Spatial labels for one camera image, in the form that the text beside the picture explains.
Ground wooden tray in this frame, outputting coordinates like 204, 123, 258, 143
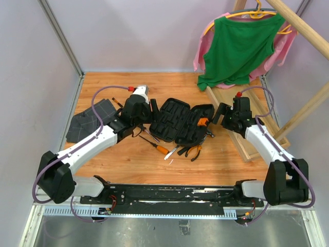
206, 85, 290, 164

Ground aluminium frame rail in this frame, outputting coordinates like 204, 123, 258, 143
37, 0, 85, 78

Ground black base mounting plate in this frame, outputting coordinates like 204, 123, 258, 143
80, 184, 264, 218

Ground claw hammer black handle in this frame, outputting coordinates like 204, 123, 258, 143
177, 130, 215, 157

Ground grey checked cloth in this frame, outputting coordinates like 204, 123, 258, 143
66, 99, 116, 143

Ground orange-black pliers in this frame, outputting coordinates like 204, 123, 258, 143
185, 145, 202, 162

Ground silver metal file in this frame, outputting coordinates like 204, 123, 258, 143
164, 145, 179, 160

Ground black plastic tool case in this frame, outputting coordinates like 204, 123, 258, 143
149, 98, 215, 147

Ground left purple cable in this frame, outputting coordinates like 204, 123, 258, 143
32, 85, 136, 239

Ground green sleeveless shirt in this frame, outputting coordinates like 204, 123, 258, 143
197, 14, 285, 91

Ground yellow clothes hanger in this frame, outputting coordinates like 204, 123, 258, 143
203, 1, 292, 36

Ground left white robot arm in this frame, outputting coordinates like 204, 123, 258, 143
32, 85, 154, 204

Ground wooden rack frame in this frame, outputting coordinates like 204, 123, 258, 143
232, 0, 329, 141

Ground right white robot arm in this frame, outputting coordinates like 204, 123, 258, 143
213, 97, 309, 206

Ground orange-handled screwdriver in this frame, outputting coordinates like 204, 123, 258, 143
140, 136, 169, 155

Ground small brown-handled screwdriver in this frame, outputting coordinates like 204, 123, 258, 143
112, 97, 123, 108

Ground black-handled screwdriver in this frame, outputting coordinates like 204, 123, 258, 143
144, 129, 159, 143

